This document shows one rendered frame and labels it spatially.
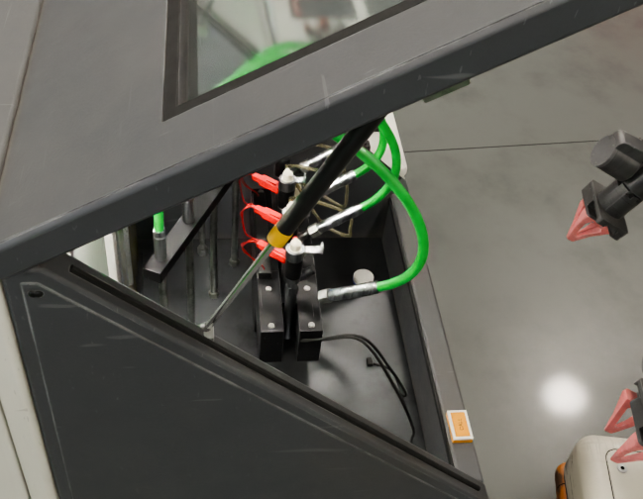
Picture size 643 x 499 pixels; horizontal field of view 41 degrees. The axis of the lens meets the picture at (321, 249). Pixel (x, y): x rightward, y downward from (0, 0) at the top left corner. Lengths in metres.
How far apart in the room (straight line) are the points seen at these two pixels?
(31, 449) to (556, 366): 1.94
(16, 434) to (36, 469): 0.08
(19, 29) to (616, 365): 2.17
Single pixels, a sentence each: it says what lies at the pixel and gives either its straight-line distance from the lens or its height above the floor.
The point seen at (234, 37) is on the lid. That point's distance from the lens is 0.83.
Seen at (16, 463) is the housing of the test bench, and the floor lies 1.12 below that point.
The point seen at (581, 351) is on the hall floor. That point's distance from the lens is 2.79.
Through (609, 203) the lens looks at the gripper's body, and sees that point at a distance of 1.53.
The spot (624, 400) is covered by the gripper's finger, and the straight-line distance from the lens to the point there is 1.30.
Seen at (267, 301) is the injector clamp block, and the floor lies 0.98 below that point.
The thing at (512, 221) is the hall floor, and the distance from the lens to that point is 3.12.
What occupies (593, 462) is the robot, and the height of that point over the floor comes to 0.27.
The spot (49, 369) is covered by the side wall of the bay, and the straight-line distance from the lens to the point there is 0.93.
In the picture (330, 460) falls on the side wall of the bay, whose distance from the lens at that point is 1.09.
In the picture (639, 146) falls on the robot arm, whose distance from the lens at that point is 1.48.
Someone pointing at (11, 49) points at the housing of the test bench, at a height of 1.50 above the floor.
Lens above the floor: 2.03
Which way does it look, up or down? 45 degrees down
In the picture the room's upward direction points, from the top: 7 degrees clockwise
